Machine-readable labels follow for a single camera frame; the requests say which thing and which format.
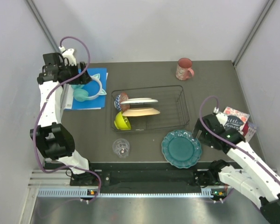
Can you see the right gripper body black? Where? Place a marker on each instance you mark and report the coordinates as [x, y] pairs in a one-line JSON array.
[[206, 140]]

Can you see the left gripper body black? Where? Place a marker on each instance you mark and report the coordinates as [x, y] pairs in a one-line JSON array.
[[68, 71]]

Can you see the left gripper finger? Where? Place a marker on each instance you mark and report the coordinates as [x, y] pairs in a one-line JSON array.
[[85, 78], [81, 66]]

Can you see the teal scalloped plate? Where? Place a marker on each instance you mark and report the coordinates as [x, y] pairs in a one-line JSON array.
[[181, 149]]

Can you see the orange blue patterned bowl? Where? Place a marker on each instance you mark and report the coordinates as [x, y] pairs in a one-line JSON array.
[[119, 99]]

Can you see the watermelon pattern plate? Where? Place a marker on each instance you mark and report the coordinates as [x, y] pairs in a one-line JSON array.
[[139, 101]]

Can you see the lime green bowl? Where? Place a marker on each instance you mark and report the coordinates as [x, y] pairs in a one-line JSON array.
[[121, 122]]

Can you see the peach bird plate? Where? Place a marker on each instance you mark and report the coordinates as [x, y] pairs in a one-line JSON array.
[[138, 112]]

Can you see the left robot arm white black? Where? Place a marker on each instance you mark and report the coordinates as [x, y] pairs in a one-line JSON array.
[[51, 138]]

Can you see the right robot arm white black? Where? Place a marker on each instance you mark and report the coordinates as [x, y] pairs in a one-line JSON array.
[[261, 186]]

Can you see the teal cat ear headphones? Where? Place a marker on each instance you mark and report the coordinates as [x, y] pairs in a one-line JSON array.
[[81, 95]]

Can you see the Little Women book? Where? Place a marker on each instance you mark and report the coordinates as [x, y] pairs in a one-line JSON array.
[[236, 119]]

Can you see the pink mug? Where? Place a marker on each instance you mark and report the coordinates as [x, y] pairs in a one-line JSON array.
[[184, 69]]

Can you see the clear drinking glass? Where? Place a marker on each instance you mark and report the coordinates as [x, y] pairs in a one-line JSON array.
[[121, 148]]

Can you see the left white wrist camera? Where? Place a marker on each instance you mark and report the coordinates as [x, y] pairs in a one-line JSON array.
[[68, 55]]

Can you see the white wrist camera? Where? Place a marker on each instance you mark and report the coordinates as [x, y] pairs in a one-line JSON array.
[[222, 117], [68, 55]]

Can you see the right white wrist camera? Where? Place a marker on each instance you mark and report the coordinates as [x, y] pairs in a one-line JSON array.
[[222, 117]]

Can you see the white slotted cable duct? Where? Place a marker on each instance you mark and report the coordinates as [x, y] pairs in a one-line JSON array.
[[86, 193]]

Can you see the black wire dish rack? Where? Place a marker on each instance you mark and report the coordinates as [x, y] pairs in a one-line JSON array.
[[171, 104]]

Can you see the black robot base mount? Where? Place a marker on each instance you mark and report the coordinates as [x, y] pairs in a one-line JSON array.
[[151, 177]]

